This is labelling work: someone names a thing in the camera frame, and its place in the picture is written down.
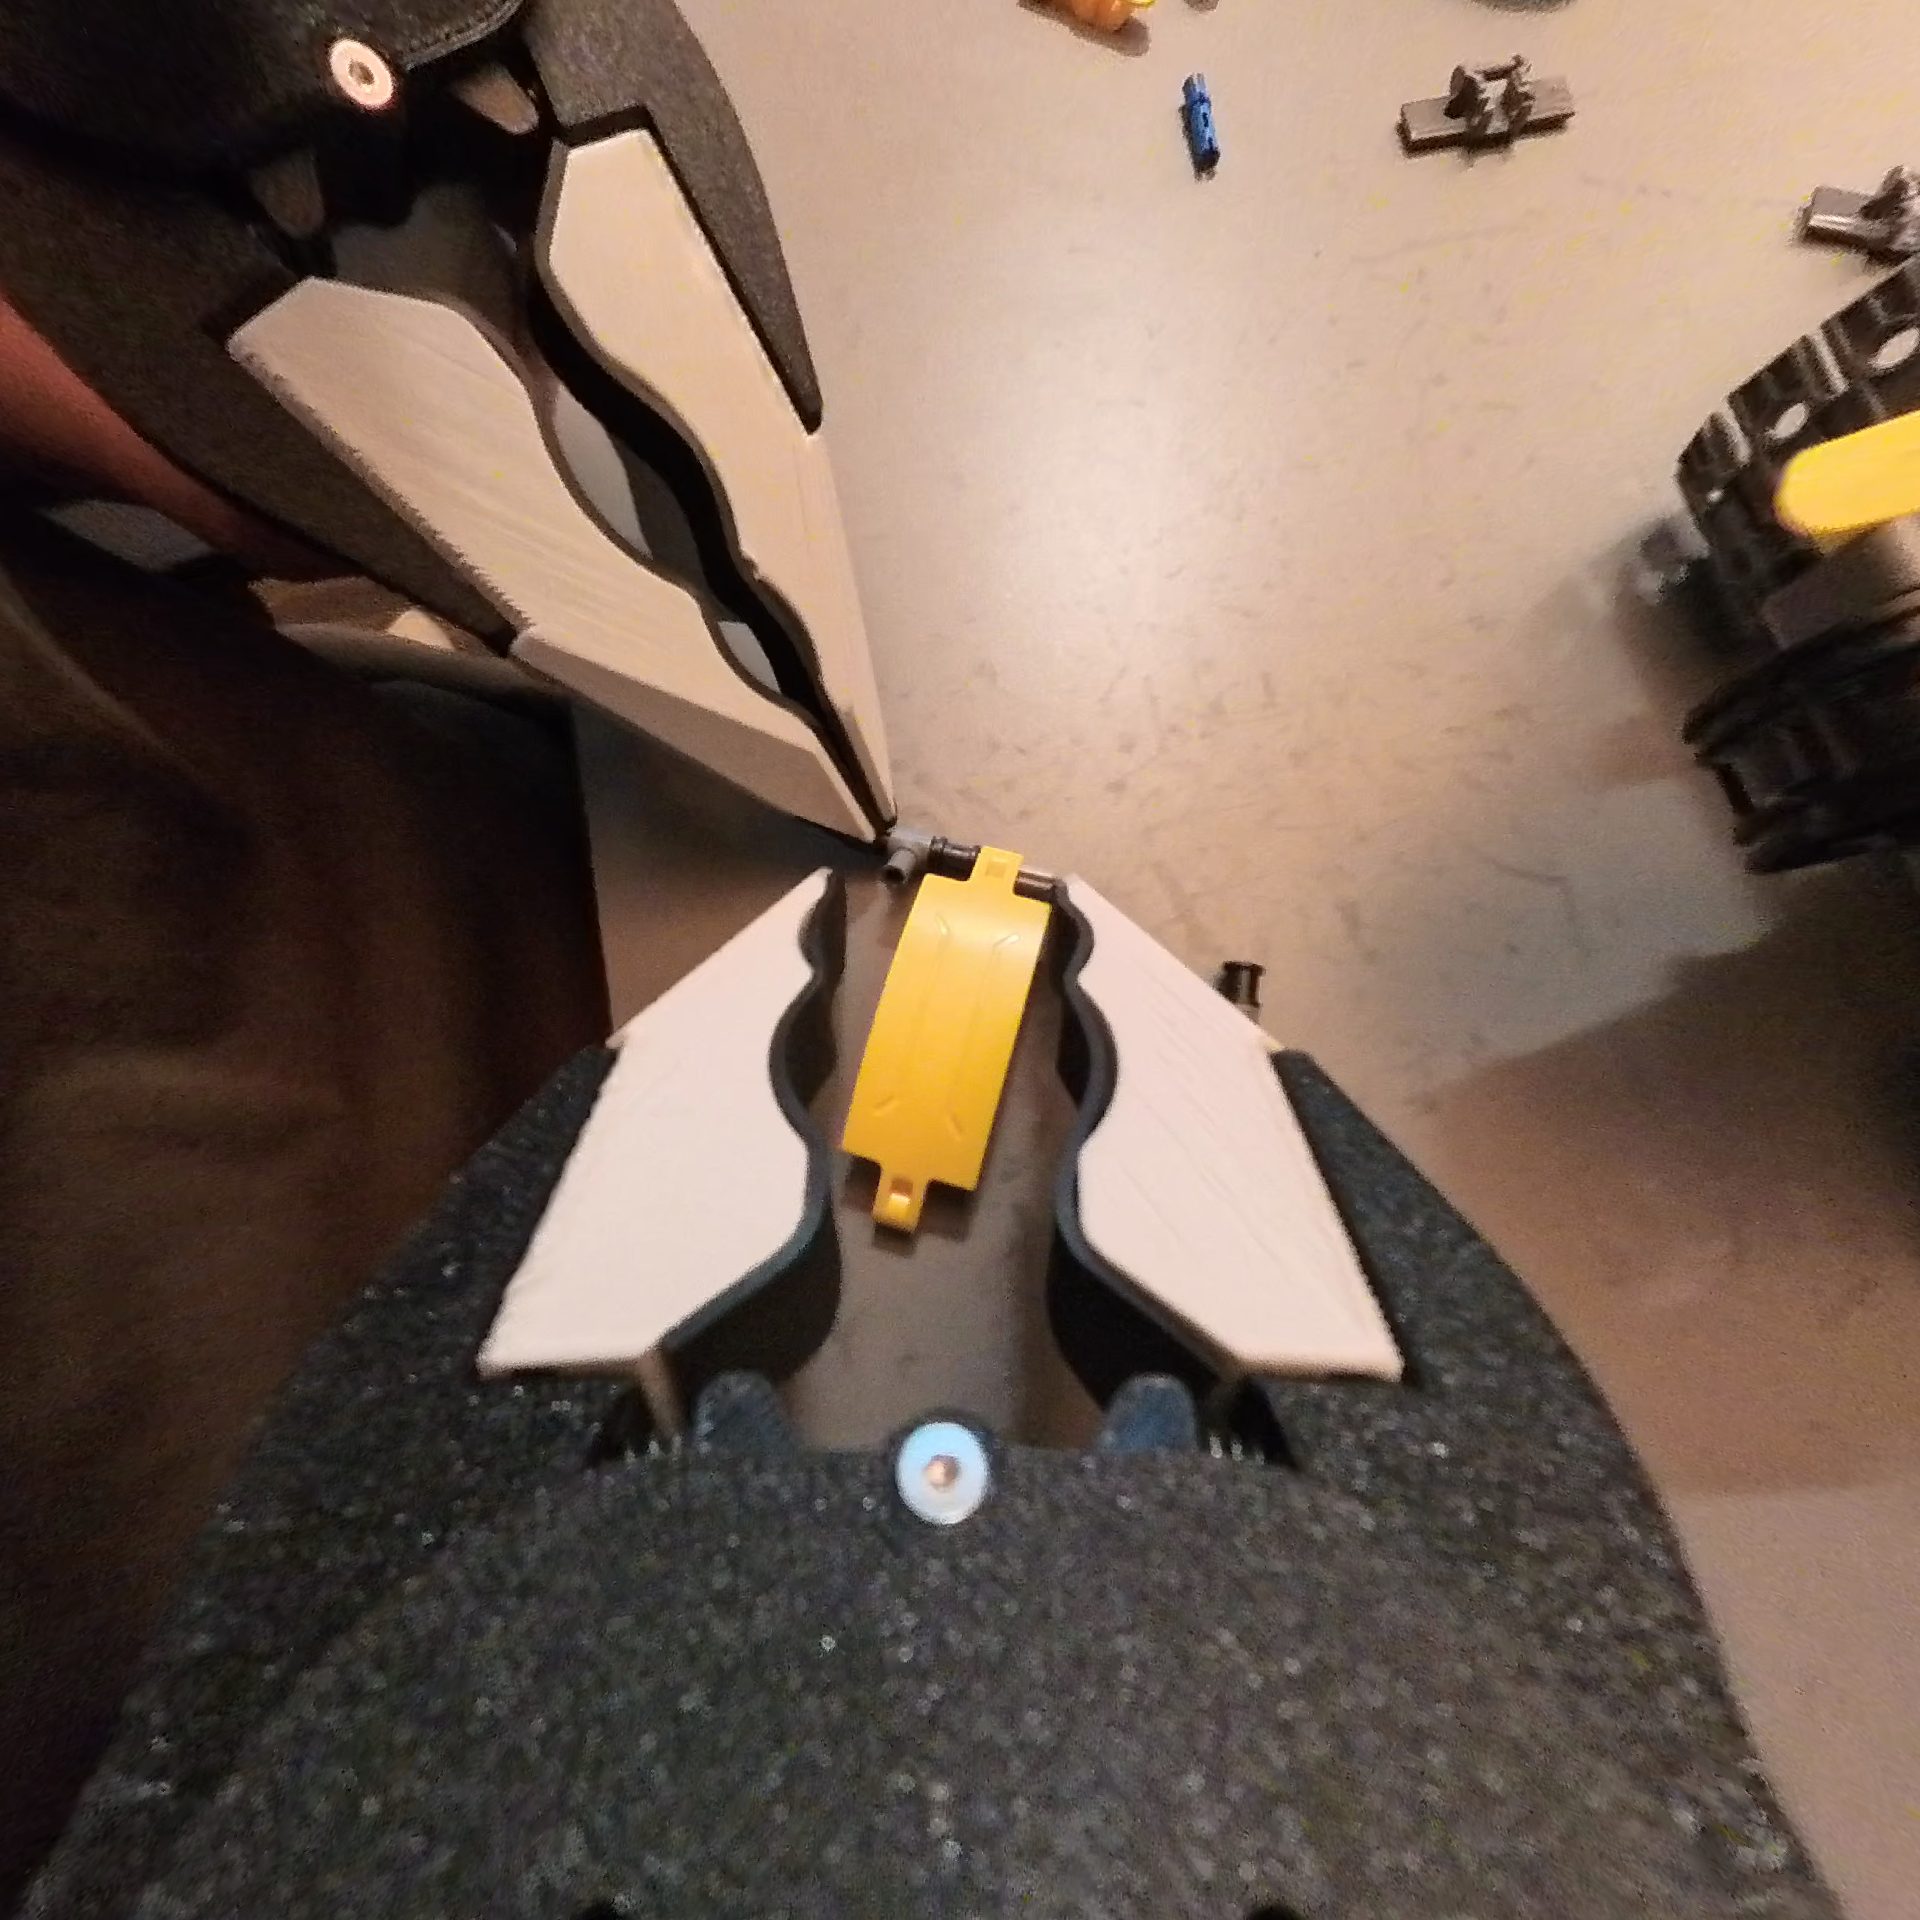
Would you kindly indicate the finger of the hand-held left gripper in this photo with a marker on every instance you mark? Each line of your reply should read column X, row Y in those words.
column 705, row 376
column 495, row 494

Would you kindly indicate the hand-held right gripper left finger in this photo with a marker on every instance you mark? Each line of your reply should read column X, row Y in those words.
column 674, row 1170

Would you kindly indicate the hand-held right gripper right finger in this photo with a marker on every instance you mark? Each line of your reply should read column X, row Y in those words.
column 1231, row 1185

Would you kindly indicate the yellow curved toy panel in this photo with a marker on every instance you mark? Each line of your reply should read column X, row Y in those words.
column 945, row 1050

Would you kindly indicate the long grey black axle assembly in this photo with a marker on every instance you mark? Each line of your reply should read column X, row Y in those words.
column 906, row 853

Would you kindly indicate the person's left forearm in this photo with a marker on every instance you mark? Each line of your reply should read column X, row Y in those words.
column 90, row 406

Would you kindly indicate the dark grey track link piece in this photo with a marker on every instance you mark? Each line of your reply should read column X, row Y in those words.
column 1484, row 109
column 1867, row 213

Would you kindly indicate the orange toy piece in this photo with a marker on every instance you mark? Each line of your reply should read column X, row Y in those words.
column 1088, row 7

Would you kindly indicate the blue toy pin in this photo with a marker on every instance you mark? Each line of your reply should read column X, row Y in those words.
column 1201, row 119

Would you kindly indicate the yellow black toy tracked vehicle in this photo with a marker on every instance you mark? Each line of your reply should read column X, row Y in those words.
column 1769, row 450

